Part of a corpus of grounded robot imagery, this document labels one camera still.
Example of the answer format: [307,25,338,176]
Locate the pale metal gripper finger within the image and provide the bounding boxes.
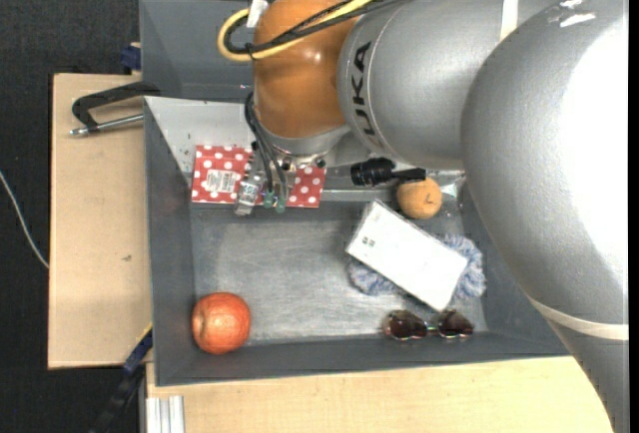
[233,174,266,217]

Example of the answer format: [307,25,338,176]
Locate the red white-dotted packet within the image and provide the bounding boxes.
[191,145,326,210]

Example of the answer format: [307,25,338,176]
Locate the grey metal bin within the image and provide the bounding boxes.
[138,0,575,387]

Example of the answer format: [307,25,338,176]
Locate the tan ball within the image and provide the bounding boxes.
[396,177,444,220]

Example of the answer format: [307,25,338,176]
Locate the orange-red apple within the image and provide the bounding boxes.
[191,291,252,355]

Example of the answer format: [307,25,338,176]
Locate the white flat box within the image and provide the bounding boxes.
[344,201,469,312]

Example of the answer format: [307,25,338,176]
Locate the pale brown cardboard board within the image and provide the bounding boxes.
[47,73,154,370]

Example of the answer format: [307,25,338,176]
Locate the brown-lens sunglasses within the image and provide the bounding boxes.
[382,309,474,341]

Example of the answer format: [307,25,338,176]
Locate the blue and white knitted cloth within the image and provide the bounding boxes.
[347,233,487,300]

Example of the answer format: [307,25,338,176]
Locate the black cylinder on white bracket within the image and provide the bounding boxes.
[348,156,428,189]

